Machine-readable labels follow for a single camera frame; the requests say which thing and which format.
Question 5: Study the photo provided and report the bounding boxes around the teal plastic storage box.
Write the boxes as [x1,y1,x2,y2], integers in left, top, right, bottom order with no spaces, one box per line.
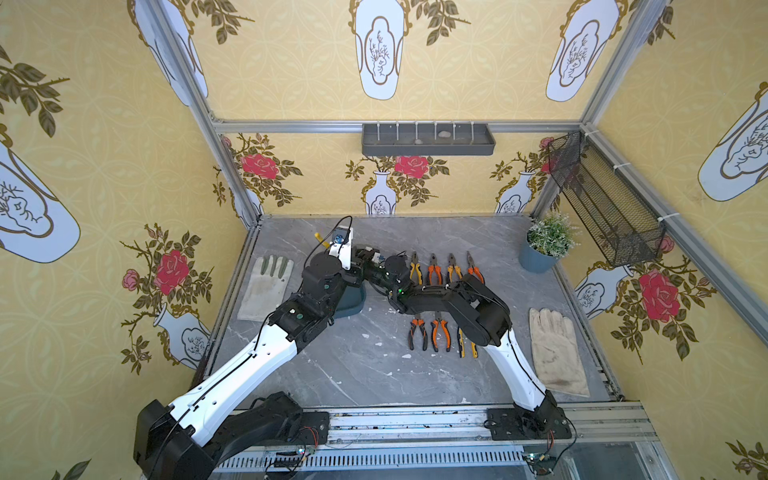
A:
[333,285,367,319]

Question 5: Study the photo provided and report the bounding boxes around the yellow black pliers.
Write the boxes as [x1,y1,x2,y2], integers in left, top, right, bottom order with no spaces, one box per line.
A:
[409,252,424,286]
[457,328,479,359]

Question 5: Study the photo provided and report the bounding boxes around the red orange black pliers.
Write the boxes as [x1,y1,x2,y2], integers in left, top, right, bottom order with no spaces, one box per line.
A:
[427,253,444,286]

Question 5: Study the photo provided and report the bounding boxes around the orange long nose pliers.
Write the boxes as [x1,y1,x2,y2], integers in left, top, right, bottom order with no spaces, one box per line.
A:
[466,252,485,284]

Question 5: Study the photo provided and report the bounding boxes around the yellow long nose pliers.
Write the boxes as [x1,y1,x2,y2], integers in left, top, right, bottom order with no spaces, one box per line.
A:
[314,232,331,250]

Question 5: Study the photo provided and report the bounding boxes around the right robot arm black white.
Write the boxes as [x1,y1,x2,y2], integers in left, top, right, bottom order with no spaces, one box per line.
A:
[350,247,567,433]

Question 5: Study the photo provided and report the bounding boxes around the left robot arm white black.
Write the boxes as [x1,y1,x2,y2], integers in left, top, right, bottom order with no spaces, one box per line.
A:
[133,247,364,479]

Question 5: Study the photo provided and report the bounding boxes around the left work glove beige green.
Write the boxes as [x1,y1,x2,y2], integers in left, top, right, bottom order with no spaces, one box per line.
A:
[236,255,294,322]

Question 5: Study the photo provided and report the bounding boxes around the blue flower pot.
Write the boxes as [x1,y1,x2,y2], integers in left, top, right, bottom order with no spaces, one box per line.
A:
[519,239,558,274]

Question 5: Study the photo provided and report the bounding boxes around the green white artificial plant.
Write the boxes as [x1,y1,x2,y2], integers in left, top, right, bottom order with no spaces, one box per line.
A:
[526,212,579,259]

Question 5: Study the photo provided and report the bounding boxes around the right work glove beige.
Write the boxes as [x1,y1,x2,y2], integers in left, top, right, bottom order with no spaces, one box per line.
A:
[528,308,590,398]

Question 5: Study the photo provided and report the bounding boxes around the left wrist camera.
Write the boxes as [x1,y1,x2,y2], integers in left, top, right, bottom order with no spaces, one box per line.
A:
[328,226,353,270]

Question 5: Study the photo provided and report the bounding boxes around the grey wall shelf tray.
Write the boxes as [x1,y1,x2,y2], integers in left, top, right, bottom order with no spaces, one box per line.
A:
[361,121,496,157]

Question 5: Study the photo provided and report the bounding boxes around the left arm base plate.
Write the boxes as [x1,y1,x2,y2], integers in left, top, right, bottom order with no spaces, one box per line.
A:
[285,411,330,447]

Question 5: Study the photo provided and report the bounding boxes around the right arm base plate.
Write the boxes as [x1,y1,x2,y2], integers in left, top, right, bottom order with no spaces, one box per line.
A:
[483,405,574,441]

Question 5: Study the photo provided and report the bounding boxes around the black wire mesh basket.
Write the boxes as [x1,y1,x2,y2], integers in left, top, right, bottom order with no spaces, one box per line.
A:
[545,132,666,267]

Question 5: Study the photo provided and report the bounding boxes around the aluminium front rail frame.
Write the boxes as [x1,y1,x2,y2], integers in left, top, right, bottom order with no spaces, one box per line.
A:
[140,404,679,480]

